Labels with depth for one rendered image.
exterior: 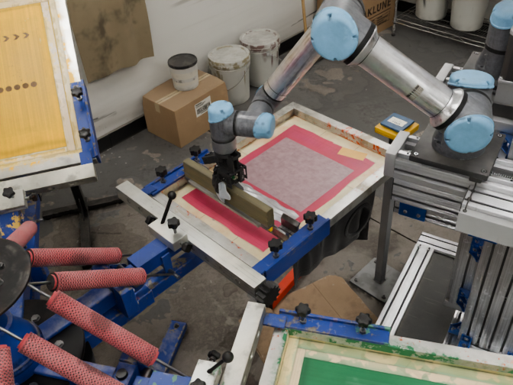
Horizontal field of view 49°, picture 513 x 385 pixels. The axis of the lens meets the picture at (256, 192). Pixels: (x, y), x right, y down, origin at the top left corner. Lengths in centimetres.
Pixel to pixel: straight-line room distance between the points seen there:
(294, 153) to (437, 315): 98
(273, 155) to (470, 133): 92
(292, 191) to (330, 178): 16
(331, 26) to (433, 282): 165
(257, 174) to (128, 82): 209
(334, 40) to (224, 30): 313
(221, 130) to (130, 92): 245
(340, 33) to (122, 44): 260
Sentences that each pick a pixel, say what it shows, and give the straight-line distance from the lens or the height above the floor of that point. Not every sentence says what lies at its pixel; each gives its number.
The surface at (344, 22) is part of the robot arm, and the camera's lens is 137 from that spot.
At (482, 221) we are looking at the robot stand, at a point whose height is 116.
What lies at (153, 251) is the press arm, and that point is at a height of 104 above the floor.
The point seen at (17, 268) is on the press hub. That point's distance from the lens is 145.
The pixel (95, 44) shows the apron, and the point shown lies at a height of 78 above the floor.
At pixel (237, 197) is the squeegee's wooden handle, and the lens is 180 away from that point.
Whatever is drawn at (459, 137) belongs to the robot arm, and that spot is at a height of 142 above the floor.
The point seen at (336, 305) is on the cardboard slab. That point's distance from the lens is 286.
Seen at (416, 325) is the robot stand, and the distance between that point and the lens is 259.
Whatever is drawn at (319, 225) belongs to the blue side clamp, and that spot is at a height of 101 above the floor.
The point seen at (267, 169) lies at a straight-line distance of 212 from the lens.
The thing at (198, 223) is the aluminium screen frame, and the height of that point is 99.
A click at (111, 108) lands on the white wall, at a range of 402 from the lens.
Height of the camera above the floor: 226
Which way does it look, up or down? 40 degrees down
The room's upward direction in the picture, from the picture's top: 5 degrees counter-clockwise
